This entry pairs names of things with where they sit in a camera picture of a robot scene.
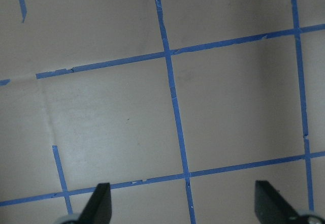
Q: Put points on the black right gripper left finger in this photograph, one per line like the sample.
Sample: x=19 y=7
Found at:
x=99 y=207

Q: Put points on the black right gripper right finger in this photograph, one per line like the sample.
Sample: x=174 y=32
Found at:
x=271 y=208

